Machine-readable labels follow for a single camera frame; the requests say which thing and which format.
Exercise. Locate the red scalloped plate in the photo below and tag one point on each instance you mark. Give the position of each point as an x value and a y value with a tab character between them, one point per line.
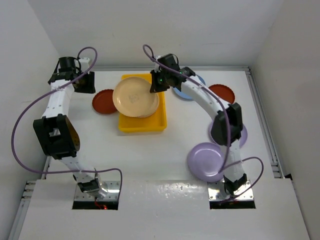
103	103
224	92

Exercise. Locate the peach plate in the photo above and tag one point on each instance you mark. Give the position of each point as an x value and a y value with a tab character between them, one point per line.
153	107
132	96

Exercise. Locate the purple plate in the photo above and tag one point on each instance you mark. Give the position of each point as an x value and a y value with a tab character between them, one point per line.
205	160
242	140

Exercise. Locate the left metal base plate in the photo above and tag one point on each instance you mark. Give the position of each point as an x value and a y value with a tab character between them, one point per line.
112	189

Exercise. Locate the metal base plate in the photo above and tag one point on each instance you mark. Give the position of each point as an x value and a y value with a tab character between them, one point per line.
112	189
217	192

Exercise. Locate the aluminium frame rail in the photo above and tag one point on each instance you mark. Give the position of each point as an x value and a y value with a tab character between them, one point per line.
272	150

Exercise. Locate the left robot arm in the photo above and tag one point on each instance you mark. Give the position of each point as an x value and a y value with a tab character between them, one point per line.
55	132

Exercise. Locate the blue plate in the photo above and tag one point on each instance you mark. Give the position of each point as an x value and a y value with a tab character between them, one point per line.
184	96

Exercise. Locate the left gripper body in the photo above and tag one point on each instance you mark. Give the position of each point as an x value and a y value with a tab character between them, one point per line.
85	83

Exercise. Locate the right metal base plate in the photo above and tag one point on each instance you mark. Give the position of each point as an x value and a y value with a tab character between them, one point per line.
217	192

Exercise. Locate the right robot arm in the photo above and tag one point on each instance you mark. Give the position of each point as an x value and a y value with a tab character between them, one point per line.
227	121

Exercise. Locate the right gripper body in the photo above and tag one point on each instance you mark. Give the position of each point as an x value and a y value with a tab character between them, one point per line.
160	81

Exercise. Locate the yellow plastic bin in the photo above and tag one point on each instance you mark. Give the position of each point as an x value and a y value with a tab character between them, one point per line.
154	123

